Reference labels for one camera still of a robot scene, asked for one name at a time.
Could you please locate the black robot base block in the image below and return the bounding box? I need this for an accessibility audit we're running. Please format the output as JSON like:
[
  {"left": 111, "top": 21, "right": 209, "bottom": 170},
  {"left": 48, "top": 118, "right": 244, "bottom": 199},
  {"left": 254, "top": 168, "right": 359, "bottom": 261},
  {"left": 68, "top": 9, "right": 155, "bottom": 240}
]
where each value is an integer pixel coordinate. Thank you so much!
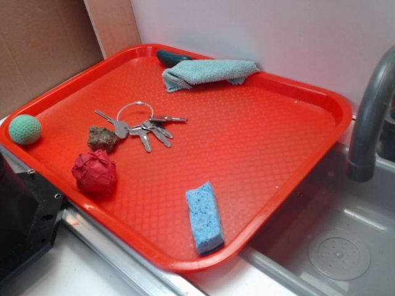
[{"left": 1, "top": 156, "right": 65, "bottom": 284}]

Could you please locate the blue sponge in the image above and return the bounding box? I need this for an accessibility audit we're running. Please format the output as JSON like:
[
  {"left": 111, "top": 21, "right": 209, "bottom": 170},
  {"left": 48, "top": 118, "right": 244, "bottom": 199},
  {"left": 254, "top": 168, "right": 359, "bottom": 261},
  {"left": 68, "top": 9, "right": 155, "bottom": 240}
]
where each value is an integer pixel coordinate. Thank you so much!
[{"left": 186, "top": 182, "right": 225, "bottom": 256}]

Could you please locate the red plastic tray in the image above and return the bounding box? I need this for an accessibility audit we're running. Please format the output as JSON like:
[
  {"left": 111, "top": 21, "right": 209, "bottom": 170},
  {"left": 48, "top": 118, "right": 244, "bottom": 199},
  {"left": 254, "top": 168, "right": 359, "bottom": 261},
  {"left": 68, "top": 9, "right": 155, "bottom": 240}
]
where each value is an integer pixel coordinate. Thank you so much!
[{"left": 1, "top": 44, "right": 352, "bottom": 272}]

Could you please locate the silver key pair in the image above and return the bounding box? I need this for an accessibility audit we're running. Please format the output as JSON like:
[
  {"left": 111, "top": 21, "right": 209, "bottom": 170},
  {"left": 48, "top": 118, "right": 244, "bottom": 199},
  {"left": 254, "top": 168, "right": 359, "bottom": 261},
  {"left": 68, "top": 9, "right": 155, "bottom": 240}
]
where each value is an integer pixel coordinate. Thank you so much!
[{"left": 142, "top": 120, "right": 173, "bottom": 147}]

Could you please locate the silver key with black head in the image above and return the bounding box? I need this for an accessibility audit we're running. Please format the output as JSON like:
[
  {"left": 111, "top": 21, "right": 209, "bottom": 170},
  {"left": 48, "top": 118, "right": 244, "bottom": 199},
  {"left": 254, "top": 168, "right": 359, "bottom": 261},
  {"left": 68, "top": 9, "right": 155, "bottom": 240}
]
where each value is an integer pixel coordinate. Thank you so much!
[{"left": 149, "top": 115, "right": 188, "bottom": 122}]

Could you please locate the small silver key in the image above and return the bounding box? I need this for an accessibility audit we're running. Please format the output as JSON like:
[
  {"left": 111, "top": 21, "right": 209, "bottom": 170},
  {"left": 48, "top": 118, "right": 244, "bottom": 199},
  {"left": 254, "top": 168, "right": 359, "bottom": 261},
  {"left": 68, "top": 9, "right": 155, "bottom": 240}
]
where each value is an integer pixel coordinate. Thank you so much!
[{"left": 129, "top": 126, "right": 152, "bottom": 152}]

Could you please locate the light blue microfiber cloth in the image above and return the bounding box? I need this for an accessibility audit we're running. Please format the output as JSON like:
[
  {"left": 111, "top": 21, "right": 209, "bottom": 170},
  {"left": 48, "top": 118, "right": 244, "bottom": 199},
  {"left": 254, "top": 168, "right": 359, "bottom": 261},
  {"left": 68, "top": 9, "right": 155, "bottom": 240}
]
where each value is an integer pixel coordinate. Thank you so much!
[{"left": 162, "top": 60, "right": 259, "bottom": 93}]

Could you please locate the large silver key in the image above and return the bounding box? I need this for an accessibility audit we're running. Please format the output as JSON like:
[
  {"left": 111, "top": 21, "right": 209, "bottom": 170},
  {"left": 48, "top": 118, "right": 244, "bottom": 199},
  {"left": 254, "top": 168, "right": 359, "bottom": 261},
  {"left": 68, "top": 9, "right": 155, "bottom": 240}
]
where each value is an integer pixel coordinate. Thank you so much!
[{"left": 94, "top": 110, "right": 130, "bottom": 139}]

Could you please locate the brown rock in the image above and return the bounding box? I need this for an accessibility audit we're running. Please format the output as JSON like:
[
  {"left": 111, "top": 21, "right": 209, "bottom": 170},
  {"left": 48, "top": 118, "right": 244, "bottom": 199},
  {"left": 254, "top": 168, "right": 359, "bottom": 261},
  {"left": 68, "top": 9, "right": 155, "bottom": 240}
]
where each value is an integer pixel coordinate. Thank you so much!
[{"left": 88, "top": 125, "right": 118, "bottom": 154}]

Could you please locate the red crumpled paper ball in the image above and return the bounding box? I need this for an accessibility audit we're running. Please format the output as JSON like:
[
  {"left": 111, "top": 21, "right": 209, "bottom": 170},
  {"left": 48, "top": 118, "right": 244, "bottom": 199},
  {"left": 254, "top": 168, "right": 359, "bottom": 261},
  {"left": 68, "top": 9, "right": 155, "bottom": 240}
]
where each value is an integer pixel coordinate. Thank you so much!
[{"left": 72, "top": 149, "right": 117, "bottom": 195}]

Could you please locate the grey faucet spout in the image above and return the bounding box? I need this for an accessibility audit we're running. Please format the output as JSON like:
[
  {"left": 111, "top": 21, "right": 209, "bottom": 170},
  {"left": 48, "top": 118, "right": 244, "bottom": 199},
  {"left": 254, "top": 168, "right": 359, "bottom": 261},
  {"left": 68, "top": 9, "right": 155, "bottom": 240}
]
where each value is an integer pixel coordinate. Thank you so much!
[{"left": 346, "top": 47, "right": 394, "bottom": 182}]

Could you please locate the grey plastic sink basin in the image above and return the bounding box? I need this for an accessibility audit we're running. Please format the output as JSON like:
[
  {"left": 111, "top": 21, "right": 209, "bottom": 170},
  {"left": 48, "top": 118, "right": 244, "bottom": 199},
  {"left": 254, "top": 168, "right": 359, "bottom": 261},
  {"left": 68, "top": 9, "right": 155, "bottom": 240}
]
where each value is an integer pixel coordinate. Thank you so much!
[{"left": 242, "top": 144, "right": 394, "bottom": 295}]

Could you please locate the green foam golf ball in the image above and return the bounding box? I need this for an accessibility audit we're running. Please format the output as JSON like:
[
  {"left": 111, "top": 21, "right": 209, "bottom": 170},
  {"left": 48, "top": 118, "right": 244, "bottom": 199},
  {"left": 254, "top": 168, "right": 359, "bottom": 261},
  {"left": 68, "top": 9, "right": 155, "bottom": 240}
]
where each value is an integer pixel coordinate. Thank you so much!
[{"left": 9, "top": 115, "right": 42, "bottom": 145}]

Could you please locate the brown cardboard panel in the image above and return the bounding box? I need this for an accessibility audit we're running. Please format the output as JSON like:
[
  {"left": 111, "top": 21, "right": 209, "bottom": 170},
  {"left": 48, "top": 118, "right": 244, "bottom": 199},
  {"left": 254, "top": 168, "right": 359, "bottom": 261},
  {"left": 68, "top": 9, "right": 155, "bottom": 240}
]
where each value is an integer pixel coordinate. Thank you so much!
[{"left": 1, "top": 1, "right": 141, "bottom": 118}]

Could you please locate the silver key ring loop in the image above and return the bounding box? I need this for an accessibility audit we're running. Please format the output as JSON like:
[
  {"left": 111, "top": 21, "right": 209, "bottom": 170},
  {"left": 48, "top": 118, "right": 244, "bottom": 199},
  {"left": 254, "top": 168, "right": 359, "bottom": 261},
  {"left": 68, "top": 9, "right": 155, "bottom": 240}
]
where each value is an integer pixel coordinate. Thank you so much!
[{"left": 116, "top": 101, "right": 155, "bottom": 121}]

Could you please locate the dark teal curved handle object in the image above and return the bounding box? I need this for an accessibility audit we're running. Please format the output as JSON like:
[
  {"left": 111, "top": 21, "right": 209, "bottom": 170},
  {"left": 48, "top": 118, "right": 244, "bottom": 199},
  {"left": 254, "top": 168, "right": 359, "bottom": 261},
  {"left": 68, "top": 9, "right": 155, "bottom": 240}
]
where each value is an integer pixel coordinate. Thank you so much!
[{"left": 156, "top": 49, "right": 193, "bottom": 67}]

